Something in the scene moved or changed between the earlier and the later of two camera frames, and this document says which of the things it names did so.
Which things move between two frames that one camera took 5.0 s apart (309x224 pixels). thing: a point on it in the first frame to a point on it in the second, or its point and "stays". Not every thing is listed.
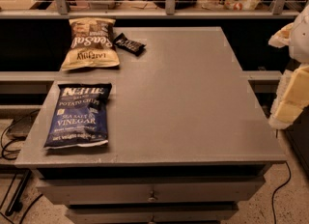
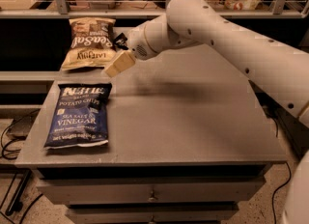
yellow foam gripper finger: [293, 98] to [137, 43]
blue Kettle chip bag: [79, 116] stays
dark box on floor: [21, 126] stays
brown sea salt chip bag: [92, 45] stays
